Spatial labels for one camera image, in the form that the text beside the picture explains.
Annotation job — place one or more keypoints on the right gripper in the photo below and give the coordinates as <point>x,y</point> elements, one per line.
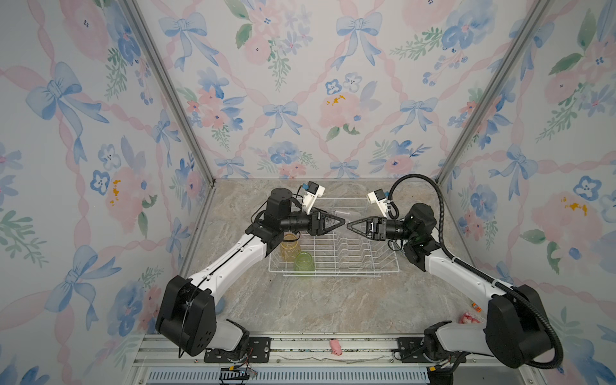
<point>375,228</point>

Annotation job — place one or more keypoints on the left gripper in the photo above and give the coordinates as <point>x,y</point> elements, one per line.
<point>317,228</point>

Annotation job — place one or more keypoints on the clear glass cup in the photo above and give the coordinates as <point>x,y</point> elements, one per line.
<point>348,214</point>

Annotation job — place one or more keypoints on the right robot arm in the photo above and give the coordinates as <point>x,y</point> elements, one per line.
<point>516,330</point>

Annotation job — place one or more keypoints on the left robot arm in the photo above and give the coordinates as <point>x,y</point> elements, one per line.
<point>187,315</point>

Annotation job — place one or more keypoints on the green plastic cup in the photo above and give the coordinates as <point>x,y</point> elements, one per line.
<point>304,264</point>

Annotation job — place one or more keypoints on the yellow plastic cup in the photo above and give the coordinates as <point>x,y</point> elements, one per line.
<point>290,247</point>

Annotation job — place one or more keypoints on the pink plush toy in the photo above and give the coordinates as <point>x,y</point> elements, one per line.
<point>468,318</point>

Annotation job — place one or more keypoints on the white wire dish rack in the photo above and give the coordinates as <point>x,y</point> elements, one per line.
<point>340,253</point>

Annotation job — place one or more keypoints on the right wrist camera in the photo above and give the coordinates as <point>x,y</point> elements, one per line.
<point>380,198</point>

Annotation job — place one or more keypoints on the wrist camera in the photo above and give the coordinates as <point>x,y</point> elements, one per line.
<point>313,191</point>
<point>380,198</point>

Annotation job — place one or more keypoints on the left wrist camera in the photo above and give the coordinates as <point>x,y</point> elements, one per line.
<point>313,191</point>

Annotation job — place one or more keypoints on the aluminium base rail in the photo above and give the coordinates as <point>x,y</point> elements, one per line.
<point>293,358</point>

